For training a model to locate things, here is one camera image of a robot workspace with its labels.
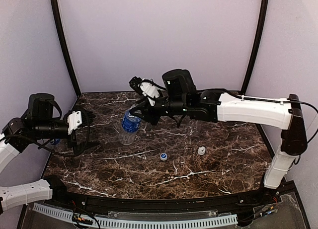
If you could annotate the white pump bottle cap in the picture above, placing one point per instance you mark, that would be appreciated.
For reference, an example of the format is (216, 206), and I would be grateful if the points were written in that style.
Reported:
(201, 150)

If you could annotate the pepsi label bottle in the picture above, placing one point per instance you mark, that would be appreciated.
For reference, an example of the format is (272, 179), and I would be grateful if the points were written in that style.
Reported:
(54, 141)

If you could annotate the black left corner post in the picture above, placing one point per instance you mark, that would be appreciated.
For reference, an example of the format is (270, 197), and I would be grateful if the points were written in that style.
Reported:
(64, 48)

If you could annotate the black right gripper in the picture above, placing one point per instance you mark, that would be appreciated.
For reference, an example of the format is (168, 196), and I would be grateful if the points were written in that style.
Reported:
(151, 112)

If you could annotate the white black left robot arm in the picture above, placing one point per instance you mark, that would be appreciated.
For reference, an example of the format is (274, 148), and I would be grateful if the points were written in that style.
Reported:
(44, 125)

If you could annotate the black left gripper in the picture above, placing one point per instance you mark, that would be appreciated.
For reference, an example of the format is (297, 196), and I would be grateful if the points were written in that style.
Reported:
(73, 138)

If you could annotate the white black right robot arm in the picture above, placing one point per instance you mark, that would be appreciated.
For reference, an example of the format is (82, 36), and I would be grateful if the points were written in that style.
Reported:
(180, 97)

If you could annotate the black corner post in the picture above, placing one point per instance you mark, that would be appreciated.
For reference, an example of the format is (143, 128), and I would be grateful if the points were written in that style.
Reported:
(255, 47)
(64, 48)

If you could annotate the grey slotted cable duct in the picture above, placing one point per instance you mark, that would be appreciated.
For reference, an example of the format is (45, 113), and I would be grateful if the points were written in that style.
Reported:
(108, 223)

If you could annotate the blue label water bottle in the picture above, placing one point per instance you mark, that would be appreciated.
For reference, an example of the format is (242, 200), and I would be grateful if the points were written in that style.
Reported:
(130, 124)

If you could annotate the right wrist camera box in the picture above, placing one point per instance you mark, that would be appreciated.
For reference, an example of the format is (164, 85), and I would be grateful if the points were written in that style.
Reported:
(135, 84)

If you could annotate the blue white bottle cap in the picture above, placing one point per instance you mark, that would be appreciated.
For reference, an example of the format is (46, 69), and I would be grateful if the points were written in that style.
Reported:
(163, 156)

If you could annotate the black right corner post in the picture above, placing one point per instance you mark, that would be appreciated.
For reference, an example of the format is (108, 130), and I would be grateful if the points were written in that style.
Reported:
(255, 47)

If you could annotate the black front table rail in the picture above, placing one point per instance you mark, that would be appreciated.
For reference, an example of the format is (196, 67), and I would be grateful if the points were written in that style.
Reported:
(240, 203)

